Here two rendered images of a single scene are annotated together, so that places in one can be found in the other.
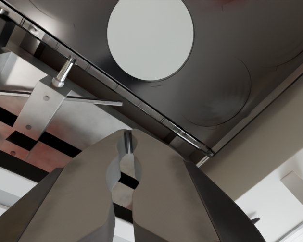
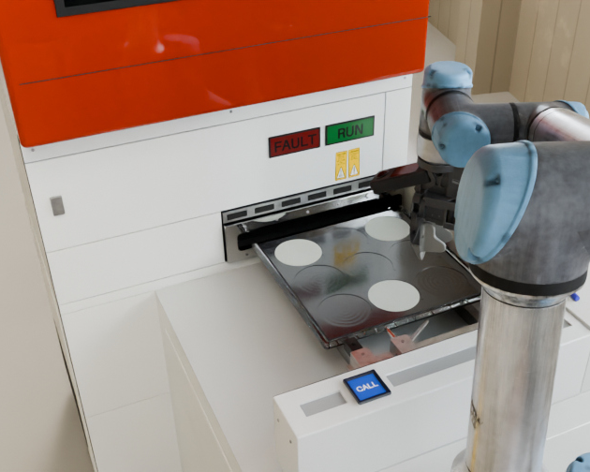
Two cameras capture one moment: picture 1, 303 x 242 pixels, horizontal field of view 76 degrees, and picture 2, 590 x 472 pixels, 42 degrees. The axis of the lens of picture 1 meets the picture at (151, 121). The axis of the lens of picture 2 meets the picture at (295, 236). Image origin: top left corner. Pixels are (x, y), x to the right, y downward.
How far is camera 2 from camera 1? 1.36 m
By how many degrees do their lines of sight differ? 69
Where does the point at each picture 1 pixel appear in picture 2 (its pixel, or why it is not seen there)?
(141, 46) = (396, 300)
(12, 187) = (448, 347)
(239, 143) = not seen: hidden behind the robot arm
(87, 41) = (381, 317)
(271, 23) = (411, 256)
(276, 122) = not seen: hidden behind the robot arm
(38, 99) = (401, 345)
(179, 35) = (398, 285)
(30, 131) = not seen: hidden behind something
